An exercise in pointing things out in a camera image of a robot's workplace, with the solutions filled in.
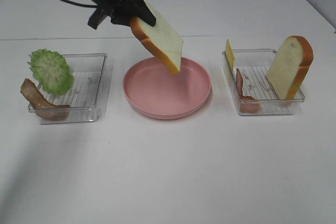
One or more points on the bacon strip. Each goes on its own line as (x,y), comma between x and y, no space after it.
(248,104)
(39,100)

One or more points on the pink round plate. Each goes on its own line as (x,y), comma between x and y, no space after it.
(152,91)

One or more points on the green lettuce leaf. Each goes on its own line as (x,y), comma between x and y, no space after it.
(51,70)

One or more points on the right clear plastic tray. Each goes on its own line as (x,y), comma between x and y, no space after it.
(253,65)

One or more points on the bread slice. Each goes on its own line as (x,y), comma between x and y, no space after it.
(290,66)
(161,40)

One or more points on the yellow cheese slice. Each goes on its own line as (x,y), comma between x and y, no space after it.
(230,55)

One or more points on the left clear plastic tray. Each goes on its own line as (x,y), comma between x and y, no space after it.
(88,95)

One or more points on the clear plastic tray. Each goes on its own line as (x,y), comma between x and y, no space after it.
(88,95)
(253,65)

